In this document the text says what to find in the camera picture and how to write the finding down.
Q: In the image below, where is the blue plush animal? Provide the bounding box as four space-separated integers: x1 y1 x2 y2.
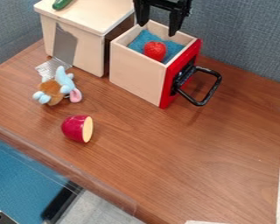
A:
31 65 84 107

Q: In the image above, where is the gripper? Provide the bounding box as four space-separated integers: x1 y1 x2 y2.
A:
131 0 194 38

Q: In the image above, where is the green toy cucumber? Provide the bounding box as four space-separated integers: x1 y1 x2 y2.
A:
51 0 75 11

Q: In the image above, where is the cabinet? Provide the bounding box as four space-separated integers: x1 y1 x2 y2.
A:
32 0 137 78

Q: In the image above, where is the drawer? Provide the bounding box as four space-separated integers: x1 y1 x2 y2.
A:
108 19 223 110

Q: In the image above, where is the blue cloth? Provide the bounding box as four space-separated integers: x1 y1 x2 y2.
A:
125 29 187 65

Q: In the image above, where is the red toy apple half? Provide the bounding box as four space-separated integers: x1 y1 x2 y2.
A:
59 115 95 144

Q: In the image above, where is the red toy strawberry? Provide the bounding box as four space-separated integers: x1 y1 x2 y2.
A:
142 40 169 63

